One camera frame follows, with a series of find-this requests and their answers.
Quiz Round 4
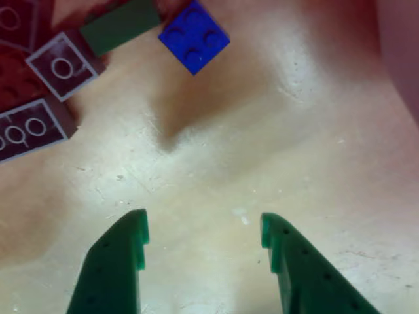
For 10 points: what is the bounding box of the brown lego plate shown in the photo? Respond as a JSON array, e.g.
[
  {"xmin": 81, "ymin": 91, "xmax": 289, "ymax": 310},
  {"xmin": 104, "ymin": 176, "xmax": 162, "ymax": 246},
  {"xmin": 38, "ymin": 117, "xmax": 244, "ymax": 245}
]
[{"xmin": 0, "ymin": 41, "xmax": 50, "ymax": 111}]

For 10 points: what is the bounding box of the small grey square lego brick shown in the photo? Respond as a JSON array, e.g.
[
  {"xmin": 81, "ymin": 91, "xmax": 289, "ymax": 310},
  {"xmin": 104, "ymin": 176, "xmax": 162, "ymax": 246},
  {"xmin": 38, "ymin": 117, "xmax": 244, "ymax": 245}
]
[{"xmin": 25, "ymin": 28, "xmax": 107, "ymax": 103}]

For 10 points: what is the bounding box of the green lego brick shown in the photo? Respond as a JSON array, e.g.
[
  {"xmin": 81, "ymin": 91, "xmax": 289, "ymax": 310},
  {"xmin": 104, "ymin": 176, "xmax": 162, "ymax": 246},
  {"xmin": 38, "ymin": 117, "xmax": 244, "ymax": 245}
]
[{"xmin": 79, "ymin": 0, "xmax": 163, "ymax": 57}]

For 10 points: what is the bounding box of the small blue lego brick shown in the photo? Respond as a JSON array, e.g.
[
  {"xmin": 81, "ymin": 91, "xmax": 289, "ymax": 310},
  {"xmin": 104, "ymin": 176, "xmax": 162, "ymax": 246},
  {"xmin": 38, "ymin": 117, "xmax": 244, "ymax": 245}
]
[{"xmin": 157, "ymin": 0, "xmax": 231, "ymax": 77}]

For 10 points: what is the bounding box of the white plastic bin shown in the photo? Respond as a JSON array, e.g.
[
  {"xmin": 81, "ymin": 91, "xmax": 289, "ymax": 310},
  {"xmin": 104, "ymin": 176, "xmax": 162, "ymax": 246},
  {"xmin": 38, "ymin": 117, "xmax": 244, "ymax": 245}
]
[{"xmin": 375, "ymin": 0, "xmax": 419, "ymax": 131}]

